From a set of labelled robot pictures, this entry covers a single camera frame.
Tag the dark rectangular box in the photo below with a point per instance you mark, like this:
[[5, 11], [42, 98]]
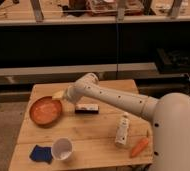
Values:
[[86, 109]]

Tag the orange ceramic bowl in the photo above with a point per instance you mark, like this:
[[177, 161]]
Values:
[[45, 111]]

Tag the white tube bottle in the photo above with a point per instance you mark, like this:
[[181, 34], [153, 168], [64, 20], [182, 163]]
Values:
[[122, 131]]

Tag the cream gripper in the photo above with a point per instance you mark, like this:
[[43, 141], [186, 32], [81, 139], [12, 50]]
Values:
[[60, 95]]

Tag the orange carrot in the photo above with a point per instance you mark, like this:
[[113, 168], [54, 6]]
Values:
[[139, 147]]

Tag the white cup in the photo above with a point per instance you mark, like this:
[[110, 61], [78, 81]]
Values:
[[62, 149]]

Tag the background shelf rack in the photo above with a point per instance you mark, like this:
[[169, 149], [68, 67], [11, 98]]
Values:
[[61, 40]]

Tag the blue cloth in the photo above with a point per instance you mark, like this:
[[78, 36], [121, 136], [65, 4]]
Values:
[[41, 154]]

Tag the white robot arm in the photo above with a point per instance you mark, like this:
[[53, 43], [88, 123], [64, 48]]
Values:
[[169, 116]]

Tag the wooden table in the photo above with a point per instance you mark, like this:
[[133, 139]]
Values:
[[92, 137]]

